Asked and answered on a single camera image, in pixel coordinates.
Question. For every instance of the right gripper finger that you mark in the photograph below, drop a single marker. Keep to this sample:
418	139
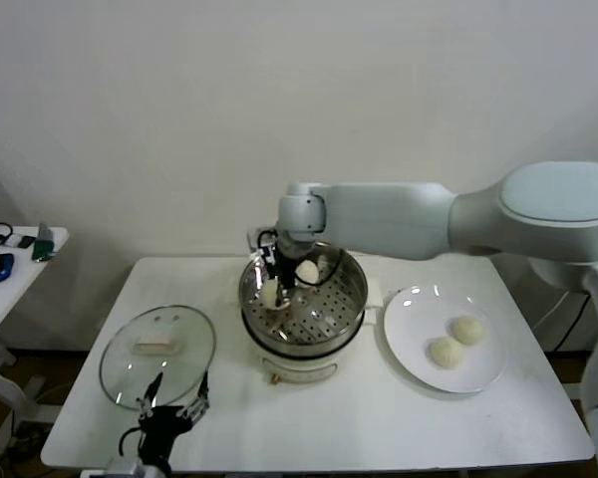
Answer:
265	279
279	298

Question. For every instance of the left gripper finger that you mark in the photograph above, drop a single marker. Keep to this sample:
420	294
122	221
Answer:
197	402
145	402

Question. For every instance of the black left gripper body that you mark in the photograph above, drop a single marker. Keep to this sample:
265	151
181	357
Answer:
162	423

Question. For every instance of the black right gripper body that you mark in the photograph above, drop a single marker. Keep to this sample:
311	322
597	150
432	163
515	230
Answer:
284	266

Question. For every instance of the white steamed baozi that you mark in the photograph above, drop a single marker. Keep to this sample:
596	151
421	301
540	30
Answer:
307	271
446	352
467	330
268	296

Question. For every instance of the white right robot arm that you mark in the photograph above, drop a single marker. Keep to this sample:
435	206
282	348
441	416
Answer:
388	219

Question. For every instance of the stainless steel steamer basket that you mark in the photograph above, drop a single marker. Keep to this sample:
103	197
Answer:
339	309

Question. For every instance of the cream electric cooker base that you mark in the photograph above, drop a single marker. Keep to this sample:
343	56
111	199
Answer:
299	369

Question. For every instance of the white round plate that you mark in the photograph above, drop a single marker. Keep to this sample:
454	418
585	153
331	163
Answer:
408	318

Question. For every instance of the white side table with mouse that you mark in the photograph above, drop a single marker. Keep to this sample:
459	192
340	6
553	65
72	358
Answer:
15	289

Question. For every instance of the green small object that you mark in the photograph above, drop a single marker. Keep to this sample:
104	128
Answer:
42	250

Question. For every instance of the grey upright card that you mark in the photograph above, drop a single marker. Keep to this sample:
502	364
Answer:
45	232

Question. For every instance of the small black device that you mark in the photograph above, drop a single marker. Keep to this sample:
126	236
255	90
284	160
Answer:
26	243

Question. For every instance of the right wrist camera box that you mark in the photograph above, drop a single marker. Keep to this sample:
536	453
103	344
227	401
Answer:
266	255

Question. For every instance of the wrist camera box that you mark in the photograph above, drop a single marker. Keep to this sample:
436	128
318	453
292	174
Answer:
266	255
124	469

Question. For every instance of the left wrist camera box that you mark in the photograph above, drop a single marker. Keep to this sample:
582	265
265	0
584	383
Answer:
124	469

